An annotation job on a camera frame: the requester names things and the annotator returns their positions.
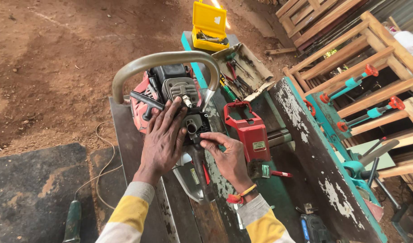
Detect person's left hand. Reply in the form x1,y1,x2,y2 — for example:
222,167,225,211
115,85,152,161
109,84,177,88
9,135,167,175
132,97,188,186

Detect person's right hand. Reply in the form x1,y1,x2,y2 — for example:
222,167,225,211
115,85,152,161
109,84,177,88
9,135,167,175
199,132,258,194

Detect red chainsaw body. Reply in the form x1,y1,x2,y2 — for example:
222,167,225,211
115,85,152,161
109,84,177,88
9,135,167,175
112,51,222,205

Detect orange thread wrist band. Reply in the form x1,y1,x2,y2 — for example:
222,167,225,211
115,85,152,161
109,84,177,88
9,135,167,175
226,184,257,205

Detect green woodworking machine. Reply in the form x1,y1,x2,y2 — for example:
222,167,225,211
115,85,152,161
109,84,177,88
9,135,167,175
108,31,413,243

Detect cardboard box of tools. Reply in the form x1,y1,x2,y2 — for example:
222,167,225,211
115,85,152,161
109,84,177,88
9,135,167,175
211,43,276,102

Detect black and blue power tool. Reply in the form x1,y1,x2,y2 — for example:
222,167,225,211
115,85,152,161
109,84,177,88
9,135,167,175
296,203,332,243

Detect wooden scrap piece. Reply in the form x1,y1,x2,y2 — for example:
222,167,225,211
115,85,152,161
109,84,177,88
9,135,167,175
264,47,297,56

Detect yellow plastic tool case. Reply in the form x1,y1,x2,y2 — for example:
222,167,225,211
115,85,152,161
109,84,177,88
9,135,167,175
192,0,230,52

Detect black rubber mat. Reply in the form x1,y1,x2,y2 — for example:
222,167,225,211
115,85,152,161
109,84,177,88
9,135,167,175
0,142,99,243

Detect teal crank with red knobs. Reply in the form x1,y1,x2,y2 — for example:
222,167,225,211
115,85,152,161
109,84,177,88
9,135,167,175
319,64,379,104
337,96,406,133

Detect stack of wooden furniture frames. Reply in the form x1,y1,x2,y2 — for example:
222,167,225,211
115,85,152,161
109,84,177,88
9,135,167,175
275,0,413,204

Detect white bag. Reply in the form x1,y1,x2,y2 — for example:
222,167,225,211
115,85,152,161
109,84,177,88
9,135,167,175
391,30,413,59

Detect paint brush with red handle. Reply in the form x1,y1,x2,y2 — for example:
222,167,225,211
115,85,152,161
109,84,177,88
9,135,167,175
247,159,293,180

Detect red chainsaw top cover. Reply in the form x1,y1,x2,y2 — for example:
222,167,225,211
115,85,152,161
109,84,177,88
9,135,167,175
223,100,272,163

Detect green handled screwdriver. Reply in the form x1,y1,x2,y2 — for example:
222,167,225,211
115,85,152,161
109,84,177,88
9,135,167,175
219,79,238,102

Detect pale power cord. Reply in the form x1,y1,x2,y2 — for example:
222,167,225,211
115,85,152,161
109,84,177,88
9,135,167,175
74,121,123,210

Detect red handled pliers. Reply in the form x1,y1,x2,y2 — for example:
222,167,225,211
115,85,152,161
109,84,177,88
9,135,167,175
226,61,249,95

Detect green handled power tool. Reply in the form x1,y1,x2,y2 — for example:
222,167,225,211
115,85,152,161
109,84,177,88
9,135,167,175
62,199,82,243

